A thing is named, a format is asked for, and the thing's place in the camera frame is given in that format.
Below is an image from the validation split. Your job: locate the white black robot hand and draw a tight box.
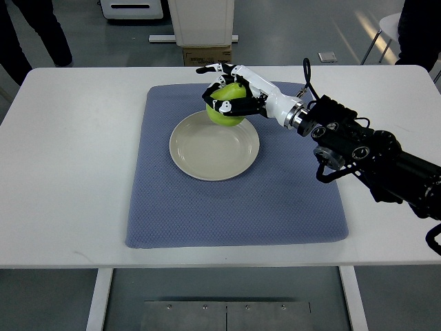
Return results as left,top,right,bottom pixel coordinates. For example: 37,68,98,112
196,63,309,130

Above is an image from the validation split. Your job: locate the green pear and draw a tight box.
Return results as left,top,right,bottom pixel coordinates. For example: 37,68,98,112
206,83,246,127

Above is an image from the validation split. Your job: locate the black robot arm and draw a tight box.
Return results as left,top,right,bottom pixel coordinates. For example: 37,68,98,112
295,59,440,220

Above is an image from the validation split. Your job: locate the grey floor socket plate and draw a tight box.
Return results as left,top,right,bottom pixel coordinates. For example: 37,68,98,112
318,52,338,63

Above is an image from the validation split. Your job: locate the cream round plate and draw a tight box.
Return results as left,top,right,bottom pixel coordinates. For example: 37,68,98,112
169,111,260,181

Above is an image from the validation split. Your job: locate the blue textured mat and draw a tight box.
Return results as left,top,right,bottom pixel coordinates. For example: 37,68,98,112
125,83,349,248

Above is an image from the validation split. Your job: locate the cardboard box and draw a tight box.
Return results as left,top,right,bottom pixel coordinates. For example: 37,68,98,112
183,45,232,67

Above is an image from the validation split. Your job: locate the white cabinet on base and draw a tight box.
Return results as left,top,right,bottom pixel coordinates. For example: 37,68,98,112
149,0,239,48

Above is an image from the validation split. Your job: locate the white chair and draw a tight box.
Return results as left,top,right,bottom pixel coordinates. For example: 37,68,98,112
359,12,401,65

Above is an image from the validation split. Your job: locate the person in dark clothes right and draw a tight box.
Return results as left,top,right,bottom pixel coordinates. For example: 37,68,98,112
396,0,440,72

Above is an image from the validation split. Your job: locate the right white table leg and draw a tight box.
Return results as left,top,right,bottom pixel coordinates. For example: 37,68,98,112
338,266,369,331

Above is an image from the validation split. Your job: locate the white table leg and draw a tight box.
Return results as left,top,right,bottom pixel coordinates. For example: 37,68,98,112
338,266,369,331
85,268,114,331

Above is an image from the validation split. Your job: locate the left white table leg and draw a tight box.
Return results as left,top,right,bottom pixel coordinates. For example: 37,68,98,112
85,268,114,331

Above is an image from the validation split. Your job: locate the person in dark trousers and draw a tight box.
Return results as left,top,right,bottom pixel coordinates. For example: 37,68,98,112
0,0,74,87

